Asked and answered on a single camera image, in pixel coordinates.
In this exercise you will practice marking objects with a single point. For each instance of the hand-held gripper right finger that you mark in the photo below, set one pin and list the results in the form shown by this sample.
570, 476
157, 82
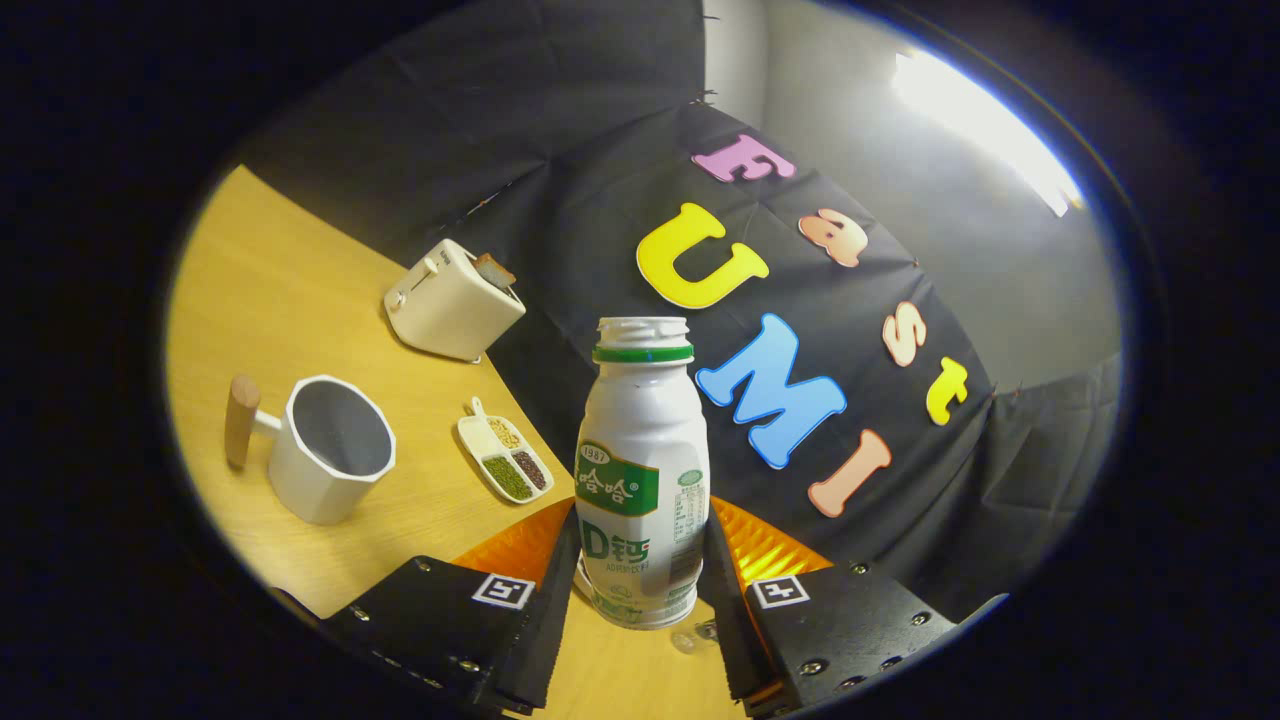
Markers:
725, 620

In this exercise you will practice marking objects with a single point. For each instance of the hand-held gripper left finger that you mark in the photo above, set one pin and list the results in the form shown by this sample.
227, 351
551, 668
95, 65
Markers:
548, 630

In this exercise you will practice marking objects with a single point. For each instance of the white juice bottle green label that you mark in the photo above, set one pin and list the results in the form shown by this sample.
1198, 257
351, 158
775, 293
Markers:
640, 430

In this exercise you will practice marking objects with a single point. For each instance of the clear plastic water bottle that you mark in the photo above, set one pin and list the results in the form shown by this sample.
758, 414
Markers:
685, 640

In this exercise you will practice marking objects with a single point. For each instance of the white divided dish with beans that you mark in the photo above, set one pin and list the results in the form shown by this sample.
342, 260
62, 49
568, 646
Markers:
505, 455

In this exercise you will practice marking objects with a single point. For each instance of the cream toaster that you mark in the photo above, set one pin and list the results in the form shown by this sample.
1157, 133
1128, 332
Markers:
450, 310

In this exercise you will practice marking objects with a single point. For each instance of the bread slice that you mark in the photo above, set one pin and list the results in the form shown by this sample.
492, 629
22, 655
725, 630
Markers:
493, 270

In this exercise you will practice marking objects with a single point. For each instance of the wooden table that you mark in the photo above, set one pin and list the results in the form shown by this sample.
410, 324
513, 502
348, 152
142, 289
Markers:
270, 300

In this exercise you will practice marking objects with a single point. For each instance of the ceiling light panel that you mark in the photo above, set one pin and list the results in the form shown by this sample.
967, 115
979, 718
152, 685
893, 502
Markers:
985, 125

